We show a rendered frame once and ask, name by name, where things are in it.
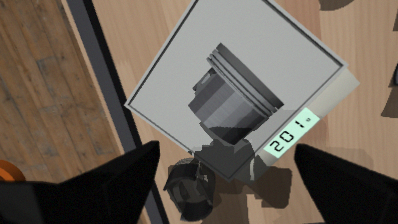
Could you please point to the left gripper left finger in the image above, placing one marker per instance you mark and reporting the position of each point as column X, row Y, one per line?
column 112, row 193

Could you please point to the white digital scale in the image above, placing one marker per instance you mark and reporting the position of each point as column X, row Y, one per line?
column 292, row 62

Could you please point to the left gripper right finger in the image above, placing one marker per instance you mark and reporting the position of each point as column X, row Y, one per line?
column 345, row 192

